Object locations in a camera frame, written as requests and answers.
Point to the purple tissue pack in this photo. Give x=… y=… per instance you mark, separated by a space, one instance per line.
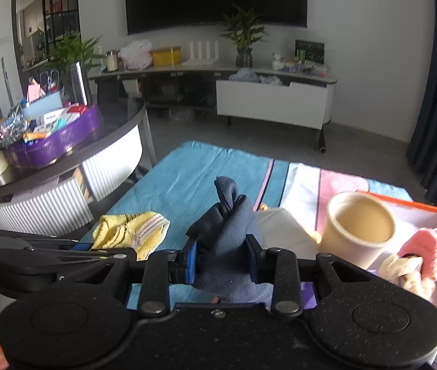
x=309 y=295

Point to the glass candle jar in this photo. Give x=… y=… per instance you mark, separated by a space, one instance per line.
x=112 y=61

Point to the pink card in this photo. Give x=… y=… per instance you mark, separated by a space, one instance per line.
x=35 y=91

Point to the navy blue cloth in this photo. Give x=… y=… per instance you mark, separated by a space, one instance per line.
x=230 y=231

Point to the pink fluffy cloth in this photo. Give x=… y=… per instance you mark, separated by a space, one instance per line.
x=425 y=248

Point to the grey plastic bag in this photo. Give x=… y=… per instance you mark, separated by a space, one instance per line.
x=249 y=76

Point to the white plastic bag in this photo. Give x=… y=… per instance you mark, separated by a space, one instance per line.
x=135 y=56

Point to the yellow striped cloth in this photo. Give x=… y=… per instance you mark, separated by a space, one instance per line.
x=118 y=231

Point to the green plant in dark vase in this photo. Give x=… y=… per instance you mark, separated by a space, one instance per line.
x=243 y=31

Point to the white router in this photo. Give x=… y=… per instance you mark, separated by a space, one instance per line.
x=201 y=52

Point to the beige paper cup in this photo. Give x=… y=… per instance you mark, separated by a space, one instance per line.
x=342 y=246

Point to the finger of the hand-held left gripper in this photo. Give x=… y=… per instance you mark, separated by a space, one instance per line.
x=117 y=255
x=81 y=246

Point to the green plant in metal vase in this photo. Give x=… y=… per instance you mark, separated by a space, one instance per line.
x=75 y=57

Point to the purple storage tray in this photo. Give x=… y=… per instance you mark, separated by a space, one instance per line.
x=60 y=142

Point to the cream fluffy cloth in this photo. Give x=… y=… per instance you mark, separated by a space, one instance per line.
x=399 y=269

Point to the white figurine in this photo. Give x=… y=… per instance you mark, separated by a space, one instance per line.
x=279 y=61

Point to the round dark table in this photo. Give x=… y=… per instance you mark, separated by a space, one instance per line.
x=114 y=154

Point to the teal striped blanket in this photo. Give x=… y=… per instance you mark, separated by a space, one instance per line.
x=203 y=173

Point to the orange cardboard box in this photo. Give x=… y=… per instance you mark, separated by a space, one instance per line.
x=427 y=216

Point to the yellow box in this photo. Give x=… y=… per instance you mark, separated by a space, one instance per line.
x=166 y=56

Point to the light blue box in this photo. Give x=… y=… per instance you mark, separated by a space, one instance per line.
x=43 y=106

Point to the white television console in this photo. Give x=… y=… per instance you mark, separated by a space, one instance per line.
x=272 y=104

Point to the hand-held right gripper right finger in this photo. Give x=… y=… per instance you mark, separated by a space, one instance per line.
x=250 y=256

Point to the black green sign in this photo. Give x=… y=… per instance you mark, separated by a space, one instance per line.
x=310 y=51

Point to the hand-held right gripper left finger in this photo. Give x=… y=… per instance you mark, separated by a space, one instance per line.
x=190 y=258

